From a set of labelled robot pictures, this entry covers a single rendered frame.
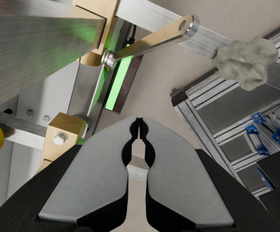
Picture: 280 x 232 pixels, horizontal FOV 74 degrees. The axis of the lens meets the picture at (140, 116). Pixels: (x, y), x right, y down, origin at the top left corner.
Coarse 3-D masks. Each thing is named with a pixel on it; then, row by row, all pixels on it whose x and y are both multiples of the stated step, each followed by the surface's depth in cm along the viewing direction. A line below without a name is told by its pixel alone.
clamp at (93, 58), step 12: (72, 0) 21; (84, 0) 21; (96, 0) 21; (108, 0) 21; (96, 12) 22; (108, 12) 22; (108, 24) 22; (108, 36) 24; (96, 48) 24; (84, 60) 25; (96, 60) 25
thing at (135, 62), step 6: (132, 60) 41; (138, 60) 41; (132, 66) 41; (132, 72) 42; (126, 78) 43; (132, 78) 43; (126, 84) 43; (120, 90) 44; (126, 90) 44; (120, 96) 45; (120, 102) 45; (114, 108) 46; (120, 108) 46
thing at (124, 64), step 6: (126, 60) 41; (120, 66) 41; (126, 66) 41; (120, 72) 42; (120, 78) 43; (114, 84) 43; (120, 84) 43; (114, 90) 44; (114, 96) 45; (108, 102) 45; (114, 102) 45; (108, 108) 46
